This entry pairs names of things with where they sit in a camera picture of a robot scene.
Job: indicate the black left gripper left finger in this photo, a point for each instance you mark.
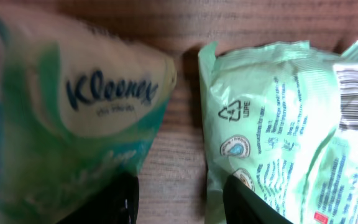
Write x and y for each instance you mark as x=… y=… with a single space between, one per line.
x=118 y=203

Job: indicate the light green wipes packet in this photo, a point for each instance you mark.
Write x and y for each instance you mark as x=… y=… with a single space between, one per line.
x=283 y=119

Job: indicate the green Kleenex tissue pack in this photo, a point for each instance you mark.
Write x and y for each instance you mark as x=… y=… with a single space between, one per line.
x=78 y=106

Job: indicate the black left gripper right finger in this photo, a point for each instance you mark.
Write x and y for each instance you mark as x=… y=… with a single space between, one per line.
x=243 y=206

